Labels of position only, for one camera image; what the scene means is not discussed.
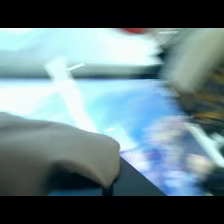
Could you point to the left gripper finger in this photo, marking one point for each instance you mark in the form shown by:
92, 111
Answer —
136, 181

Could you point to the grey garment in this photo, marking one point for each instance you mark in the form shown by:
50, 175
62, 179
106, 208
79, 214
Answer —
196, 56

